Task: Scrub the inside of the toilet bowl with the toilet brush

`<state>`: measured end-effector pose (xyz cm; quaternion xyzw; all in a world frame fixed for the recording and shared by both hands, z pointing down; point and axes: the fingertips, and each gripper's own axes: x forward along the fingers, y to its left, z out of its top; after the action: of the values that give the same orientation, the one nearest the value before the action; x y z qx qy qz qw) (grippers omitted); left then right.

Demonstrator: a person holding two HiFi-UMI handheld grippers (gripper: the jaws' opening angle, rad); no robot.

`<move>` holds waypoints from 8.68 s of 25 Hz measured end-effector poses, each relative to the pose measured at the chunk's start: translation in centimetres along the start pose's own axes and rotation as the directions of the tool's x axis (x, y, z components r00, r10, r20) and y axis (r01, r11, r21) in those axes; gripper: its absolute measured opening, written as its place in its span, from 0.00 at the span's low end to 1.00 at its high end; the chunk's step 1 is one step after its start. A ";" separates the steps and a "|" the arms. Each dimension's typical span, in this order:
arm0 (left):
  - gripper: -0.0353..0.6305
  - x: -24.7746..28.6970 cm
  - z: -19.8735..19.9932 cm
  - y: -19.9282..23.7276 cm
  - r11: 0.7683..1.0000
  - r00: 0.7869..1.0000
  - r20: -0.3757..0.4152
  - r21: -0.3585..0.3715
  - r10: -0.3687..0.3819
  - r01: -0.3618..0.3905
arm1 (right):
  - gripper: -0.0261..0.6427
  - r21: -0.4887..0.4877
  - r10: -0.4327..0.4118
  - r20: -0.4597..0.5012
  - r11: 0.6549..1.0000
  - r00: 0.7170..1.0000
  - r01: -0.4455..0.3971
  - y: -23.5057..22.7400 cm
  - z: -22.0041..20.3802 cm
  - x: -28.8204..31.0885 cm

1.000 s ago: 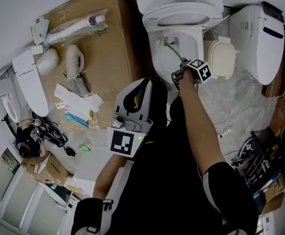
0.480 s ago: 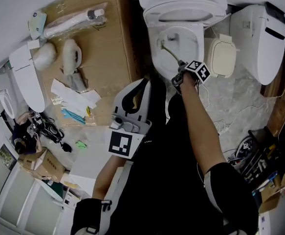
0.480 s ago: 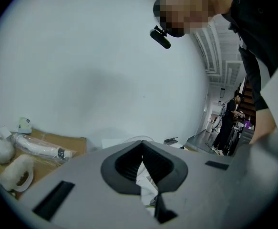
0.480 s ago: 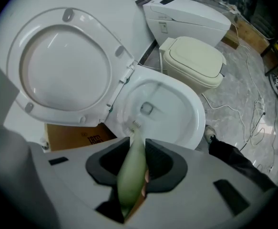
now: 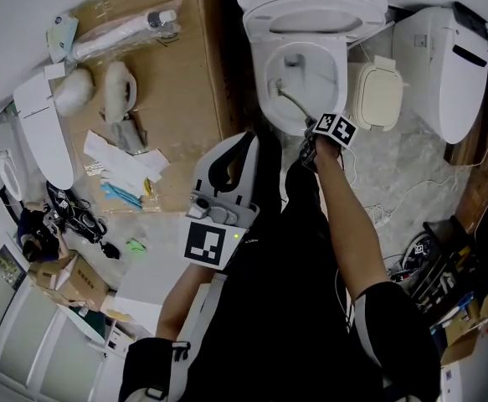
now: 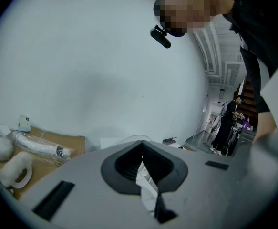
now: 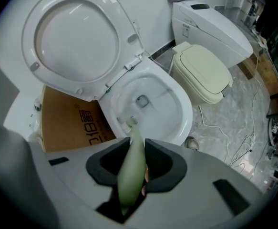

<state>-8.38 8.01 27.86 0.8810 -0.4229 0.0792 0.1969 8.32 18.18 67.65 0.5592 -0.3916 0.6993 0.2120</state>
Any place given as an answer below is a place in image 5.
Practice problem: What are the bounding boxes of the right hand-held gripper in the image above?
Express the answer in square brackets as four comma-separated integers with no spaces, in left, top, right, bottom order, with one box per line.
[301,112,358,172]

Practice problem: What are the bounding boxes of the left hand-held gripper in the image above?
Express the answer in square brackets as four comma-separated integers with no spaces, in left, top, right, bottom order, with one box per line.
[182,131,261,272]

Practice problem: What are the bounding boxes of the grey toilet brush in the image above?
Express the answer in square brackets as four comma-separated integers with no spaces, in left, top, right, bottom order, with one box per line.
[267,78,316,128]

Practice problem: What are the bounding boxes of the person's left forearm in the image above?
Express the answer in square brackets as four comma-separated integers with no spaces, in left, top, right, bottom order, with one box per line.
[155,260,229,340]

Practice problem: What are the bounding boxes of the person's right forearm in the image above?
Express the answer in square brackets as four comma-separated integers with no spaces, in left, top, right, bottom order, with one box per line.
[311,136,392,306]

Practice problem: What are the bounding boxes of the white smart toilet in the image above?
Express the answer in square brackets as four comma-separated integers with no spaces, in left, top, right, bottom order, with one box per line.
[392,5,488,145]

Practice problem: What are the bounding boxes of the white toilet seat lid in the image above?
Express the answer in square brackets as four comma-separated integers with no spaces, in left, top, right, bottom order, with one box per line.
[12,72,75,191]

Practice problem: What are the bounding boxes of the cream lidded bin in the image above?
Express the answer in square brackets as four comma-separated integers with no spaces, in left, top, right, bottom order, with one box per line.
[353,54,411,132]

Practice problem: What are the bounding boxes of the large cardboard box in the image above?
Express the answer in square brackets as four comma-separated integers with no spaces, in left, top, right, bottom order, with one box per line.
[45,0,239,214]

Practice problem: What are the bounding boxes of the grey bag of parts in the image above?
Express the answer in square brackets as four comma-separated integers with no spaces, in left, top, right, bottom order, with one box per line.
[110,114,149,155]

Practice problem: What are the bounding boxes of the white paper sheets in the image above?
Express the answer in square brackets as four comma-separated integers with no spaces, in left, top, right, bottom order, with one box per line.
[83,129,172,184]

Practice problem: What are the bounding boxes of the blue gloves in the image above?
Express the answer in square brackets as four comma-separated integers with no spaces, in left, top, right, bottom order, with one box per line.
[100,181,145,211]

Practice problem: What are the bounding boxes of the small black item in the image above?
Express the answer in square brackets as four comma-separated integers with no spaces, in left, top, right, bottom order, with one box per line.
[100,241,121,261]

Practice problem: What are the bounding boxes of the white box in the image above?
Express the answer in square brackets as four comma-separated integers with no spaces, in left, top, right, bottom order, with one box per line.
[112,260,191,339]

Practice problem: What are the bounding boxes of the brown wooden platform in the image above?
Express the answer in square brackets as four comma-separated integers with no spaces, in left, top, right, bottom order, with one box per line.
[443,43,488,236]

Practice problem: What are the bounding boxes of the person's black clothes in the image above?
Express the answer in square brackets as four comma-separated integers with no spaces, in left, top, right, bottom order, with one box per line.
[117,126,442,402]

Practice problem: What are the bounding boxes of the pile of black gear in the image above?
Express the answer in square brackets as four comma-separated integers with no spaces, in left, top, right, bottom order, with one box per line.
[45,181,107,243]

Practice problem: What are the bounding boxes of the white foam-wrapped part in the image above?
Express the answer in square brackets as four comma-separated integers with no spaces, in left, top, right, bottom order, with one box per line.
[54,68,95,117]

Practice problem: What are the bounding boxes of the black box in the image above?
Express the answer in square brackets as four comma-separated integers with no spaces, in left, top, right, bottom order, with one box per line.
[451,0,488,42]

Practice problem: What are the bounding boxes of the plastic-wrapped white tube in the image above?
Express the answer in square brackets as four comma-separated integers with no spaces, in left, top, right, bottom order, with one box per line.
[70,0,184,61]

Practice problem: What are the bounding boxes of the black tool shelf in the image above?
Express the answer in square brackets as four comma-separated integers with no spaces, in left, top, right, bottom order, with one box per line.
[388,219,488,322]

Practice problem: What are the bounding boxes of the small cardboard box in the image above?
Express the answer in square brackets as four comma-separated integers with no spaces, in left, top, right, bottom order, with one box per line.
[27,252,111,311]

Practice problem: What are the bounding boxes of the pale green packet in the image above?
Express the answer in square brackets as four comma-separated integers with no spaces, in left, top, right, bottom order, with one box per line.
[45,13,80,64]

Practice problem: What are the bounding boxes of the white cable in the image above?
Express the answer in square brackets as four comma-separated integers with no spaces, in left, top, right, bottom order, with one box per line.
[347,137,488,228]

